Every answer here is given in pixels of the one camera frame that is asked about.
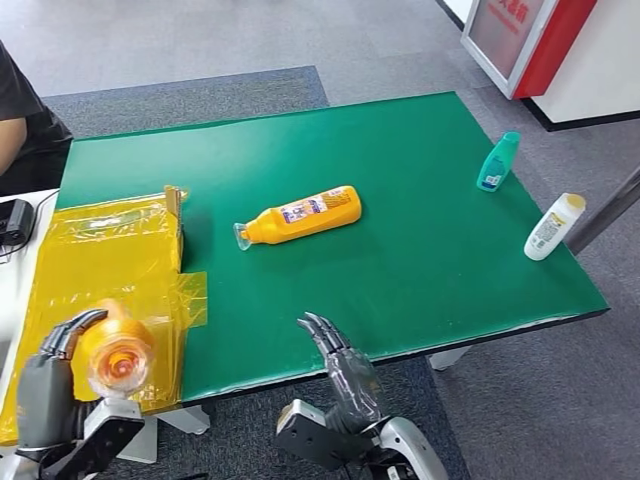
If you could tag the orange detergent bottle clear cap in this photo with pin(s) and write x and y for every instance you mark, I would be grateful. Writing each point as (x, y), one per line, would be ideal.
(118, 351)
(310, 222)

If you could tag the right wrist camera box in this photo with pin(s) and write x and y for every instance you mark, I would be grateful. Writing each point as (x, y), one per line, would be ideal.
(310, 434)

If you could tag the grey metal bar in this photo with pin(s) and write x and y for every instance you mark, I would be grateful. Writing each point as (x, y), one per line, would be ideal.
(610, 205)

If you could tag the person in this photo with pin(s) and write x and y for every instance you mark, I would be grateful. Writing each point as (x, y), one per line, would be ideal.
(35, 139)

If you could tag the white bottle yellow cap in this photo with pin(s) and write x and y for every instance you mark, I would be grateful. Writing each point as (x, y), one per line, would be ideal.
(550, 228)

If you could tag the red and white kiosk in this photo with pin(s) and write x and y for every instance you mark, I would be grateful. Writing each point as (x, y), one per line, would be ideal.
(540, 46)

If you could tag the person's forearm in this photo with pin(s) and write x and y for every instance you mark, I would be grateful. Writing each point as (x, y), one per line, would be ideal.
(10, 142)

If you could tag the white table foot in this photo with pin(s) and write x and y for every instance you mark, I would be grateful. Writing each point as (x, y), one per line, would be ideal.
(450, 359)
(187, 420)

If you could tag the green table mat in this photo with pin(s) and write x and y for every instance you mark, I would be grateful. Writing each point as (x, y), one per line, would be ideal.
(425, 218)

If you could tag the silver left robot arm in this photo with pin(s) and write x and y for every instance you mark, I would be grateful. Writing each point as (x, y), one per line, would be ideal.
(7, 472)

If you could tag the yellow taped cardboard box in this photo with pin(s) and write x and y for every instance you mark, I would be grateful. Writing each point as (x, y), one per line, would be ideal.
(100, 252)

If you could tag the black device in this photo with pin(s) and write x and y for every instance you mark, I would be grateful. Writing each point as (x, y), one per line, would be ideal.
(15, 222)

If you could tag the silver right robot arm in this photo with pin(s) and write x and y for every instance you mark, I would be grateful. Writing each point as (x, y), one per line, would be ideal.
(415, 447)

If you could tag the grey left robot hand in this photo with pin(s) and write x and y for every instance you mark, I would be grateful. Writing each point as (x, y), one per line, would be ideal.
(45, 397)

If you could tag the teal plastic bottle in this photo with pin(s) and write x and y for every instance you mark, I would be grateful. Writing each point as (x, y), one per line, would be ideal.
(496, 162)

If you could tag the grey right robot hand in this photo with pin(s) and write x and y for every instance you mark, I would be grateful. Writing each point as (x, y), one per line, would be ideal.
(350, 384)

